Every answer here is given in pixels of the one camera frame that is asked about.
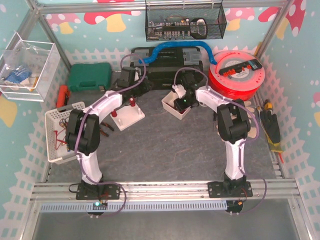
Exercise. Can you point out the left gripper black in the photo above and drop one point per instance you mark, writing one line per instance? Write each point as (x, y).
(141, 86)

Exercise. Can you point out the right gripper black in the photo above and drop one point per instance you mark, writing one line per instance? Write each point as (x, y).
(182, 104)

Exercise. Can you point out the white peg fixture board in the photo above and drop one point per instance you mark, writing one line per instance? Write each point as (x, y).
(128, 116)

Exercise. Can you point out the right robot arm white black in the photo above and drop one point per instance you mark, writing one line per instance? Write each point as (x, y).
(232, 120)

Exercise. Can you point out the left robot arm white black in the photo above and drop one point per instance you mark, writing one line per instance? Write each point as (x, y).
(83, 131)

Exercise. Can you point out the white rectangular parts tray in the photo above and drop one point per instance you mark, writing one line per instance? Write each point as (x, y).
(168, 105)

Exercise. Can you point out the black plastic toolbox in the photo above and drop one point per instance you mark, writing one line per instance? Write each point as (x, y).
(161, 72)

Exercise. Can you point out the black small screwdriver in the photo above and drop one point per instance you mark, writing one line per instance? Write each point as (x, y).
(215, 116)

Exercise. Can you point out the green plastic tool case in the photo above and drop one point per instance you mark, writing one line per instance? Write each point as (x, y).
(89, 77)

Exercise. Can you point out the red filament spool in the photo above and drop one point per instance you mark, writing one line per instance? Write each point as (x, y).
(242, 85)

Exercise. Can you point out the upper beige work glove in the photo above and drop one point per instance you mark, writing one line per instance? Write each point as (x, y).
(250, 108)

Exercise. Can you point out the beige work glove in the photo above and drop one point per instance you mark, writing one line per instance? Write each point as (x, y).
(252, 133)
(250, 108)

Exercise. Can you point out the lower beige work glove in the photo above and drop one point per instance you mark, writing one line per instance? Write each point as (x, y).
(252, 133)

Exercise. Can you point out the black red terminal strip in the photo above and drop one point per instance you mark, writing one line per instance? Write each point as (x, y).
(252, 64)

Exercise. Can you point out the black yellow rubber glove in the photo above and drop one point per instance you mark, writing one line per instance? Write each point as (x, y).
(270, 125)

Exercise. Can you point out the white perforated plastic basket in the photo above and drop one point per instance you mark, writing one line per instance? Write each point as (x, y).
(56, 122)

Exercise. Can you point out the blue white work glove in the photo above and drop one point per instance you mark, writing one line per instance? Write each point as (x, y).
(19, 76)

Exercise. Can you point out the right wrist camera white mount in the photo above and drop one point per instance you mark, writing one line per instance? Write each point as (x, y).
(179, 90)

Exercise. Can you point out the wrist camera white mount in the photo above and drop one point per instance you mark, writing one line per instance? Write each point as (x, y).
(179, 90)
(137, 74)

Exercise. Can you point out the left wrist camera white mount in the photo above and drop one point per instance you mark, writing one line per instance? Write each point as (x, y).
(137, 74)

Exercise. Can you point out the red handled pliers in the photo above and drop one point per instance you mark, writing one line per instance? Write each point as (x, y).
(104, 128)

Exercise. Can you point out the black wire mesh basket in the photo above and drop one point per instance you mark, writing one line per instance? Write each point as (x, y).
(181, 20)

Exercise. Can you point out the orange handled tool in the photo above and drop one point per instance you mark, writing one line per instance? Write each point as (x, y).
(63, 96)

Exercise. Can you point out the white slotted cable duct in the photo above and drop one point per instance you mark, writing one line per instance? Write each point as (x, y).
(135, 206)

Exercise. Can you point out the clear acrylic wall box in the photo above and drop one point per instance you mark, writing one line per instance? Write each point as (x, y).
(42, 58)

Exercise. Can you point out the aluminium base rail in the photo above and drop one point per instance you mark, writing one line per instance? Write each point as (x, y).
(284, 188)

